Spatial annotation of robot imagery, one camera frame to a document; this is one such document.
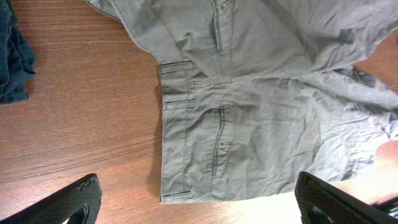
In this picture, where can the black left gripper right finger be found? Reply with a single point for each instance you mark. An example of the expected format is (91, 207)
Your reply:
(320, 202)

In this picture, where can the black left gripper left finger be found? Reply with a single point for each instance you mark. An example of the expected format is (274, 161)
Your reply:
(78, 203)

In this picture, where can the grey shorts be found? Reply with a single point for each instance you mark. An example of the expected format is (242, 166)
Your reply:
(255, 92)

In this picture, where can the folded dark navy garment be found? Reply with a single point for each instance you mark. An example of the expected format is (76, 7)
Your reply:
(17, 58)

